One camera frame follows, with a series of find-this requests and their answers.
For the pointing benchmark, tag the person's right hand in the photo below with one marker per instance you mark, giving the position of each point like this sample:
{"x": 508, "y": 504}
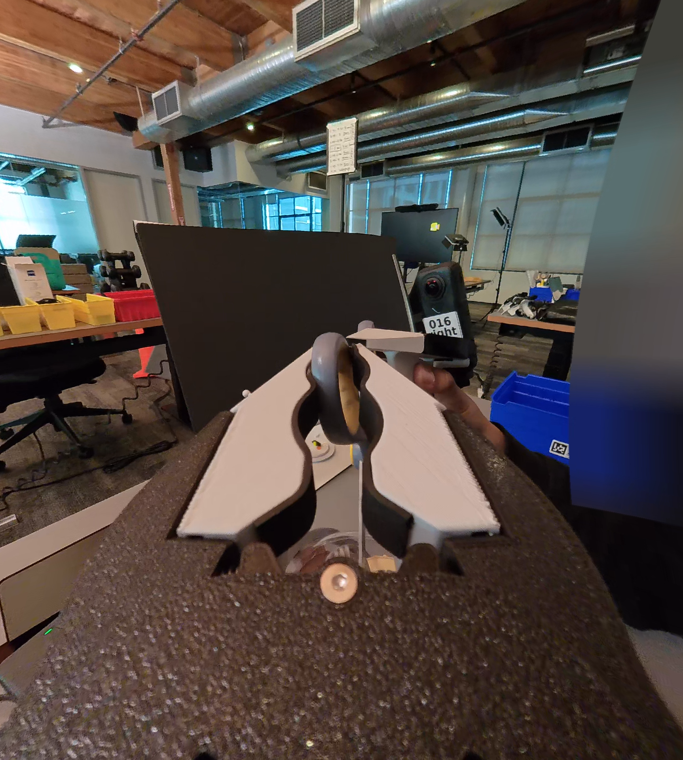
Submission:
{"x": 442, "y": 386}

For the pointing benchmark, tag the black light stand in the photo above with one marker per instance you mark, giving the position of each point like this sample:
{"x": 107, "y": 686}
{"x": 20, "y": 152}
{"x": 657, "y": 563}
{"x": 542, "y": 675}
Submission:
{"x": 500, "y": 217}

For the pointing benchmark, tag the large black screen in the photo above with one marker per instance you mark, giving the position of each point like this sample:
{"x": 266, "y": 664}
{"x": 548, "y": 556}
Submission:
{"x": 413, "y": 237}

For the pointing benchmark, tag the white duct vent grille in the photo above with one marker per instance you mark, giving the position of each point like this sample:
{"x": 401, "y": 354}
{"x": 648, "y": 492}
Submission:
{"x": 170, "y": 101}
{"x": 325, "y": 27}

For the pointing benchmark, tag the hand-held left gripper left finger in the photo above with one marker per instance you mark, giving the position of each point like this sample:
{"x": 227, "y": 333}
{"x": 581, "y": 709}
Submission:
{"x": 246, "y": 469}

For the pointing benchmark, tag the long silver air duct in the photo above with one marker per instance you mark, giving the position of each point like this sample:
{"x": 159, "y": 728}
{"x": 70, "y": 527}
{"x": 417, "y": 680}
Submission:
{"x": 436, "y": 110}
{"x": 436, "y": 153}

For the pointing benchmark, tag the white round puck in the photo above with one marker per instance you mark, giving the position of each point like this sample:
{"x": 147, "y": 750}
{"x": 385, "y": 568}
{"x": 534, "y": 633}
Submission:
{"x": 325, "y": 456}

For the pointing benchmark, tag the orange traffic cone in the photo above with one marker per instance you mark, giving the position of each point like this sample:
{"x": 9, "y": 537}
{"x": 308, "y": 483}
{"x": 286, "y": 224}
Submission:
{"x": 144, "y": 365}

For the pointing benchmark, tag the black office chair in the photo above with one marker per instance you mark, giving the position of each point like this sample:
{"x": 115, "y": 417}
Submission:
{"x": 33, "y": 377}

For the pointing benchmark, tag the red storage bin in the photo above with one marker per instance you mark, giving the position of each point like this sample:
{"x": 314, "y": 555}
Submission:
{"x": 134, "y": 306}

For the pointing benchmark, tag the large blue storage bin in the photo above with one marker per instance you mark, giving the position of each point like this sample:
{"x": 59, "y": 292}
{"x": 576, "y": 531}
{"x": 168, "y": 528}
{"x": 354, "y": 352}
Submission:
{"x": 525, "y": 409}

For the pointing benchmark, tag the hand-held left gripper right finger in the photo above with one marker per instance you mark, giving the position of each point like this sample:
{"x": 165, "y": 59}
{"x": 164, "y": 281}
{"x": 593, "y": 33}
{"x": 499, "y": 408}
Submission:
{"x": 430, "y": 469}

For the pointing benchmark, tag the green bag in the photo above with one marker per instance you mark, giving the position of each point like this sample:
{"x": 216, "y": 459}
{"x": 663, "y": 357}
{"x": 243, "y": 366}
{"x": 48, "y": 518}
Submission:
{"x": 47, "y": 267}

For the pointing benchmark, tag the white cardboard box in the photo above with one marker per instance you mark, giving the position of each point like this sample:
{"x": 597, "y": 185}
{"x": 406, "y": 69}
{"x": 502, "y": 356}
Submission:
{"x": 27, "y": 279}

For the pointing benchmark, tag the black wall speaker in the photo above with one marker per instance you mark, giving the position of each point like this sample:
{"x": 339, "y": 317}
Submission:
{"x": 197, "y": 158}

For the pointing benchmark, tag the black dumbbell rack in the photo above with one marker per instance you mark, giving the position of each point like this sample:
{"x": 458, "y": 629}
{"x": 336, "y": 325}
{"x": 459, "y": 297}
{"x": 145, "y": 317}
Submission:
{"x": 117, "y": 267}

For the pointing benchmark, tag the thin white rod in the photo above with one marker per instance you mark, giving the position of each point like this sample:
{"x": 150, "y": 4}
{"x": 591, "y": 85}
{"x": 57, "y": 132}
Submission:
{"x": 360, "y": 504}

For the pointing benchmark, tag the black backdrop board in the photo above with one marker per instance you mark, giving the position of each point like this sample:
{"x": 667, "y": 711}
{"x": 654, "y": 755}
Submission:
{"x": 258, "y": 309}

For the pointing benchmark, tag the wooden support post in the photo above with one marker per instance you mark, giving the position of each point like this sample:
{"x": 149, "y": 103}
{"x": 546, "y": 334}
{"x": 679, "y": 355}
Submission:
{"x": 172, "y": 184}

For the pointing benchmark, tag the grey sprinkler pipe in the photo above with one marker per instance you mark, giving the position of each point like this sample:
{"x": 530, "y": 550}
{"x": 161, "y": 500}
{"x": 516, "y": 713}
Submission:
{"x": 110, "y": 59}

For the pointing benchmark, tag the large silver air duct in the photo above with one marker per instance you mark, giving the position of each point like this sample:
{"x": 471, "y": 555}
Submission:
{"x": 246, "y": 83}

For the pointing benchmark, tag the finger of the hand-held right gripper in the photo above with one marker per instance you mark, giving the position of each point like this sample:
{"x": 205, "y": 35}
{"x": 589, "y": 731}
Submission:
{"x": 395, "y": 342}

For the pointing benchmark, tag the wood-top office desk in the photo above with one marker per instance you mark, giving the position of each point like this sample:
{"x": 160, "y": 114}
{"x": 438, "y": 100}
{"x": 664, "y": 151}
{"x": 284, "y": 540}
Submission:
{"x": 531, "y": 325}

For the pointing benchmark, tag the wood-top desk black legs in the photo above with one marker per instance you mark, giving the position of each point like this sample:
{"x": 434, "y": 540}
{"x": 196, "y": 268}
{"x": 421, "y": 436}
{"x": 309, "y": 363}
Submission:
{"x": 62, "y": 337}

